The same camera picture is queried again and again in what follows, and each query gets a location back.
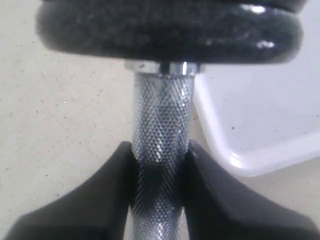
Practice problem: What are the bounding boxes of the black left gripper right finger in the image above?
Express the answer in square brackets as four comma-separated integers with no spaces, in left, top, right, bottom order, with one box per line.
[180,140,320,240]

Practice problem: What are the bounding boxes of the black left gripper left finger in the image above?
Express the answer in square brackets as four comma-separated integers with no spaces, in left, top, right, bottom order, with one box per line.
[5,141,137,240]

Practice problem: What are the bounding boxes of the chrome threaded dumbbell bar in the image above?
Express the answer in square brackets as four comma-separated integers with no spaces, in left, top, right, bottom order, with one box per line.
[125,60,204,240]

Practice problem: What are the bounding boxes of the black weight plate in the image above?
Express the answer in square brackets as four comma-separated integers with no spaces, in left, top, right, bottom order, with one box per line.
[44,0,308,13]
[36,1,304,64]

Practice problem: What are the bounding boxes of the white rectangular plastic tray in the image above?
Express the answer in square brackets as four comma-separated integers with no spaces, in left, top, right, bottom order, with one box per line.
[194,63,320,177]

